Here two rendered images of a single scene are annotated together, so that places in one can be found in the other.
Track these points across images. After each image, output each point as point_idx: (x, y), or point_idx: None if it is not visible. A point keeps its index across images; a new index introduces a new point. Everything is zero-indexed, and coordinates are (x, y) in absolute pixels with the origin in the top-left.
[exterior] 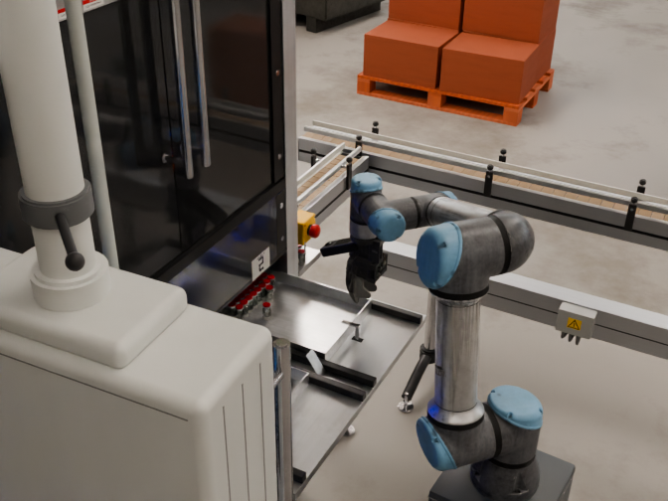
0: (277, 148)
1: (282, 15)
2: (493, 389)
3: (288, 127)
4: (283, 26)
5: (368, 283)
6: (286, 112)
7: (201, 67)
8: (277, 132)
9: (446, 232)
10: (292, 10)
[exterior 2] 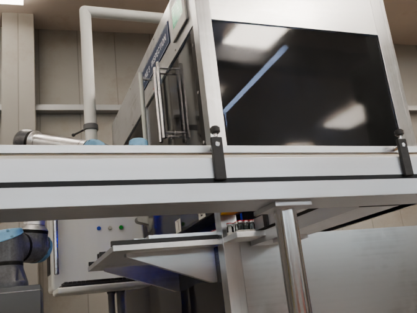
0: (203, 137)
1: (197, 60)
2: (22, 228)
3: (205, 123)
4: (197, 66)
5: (143, 217)
6: (203, 114)
7: (158, 96)
8: (201, 127)
9: None
10: (200, 55)
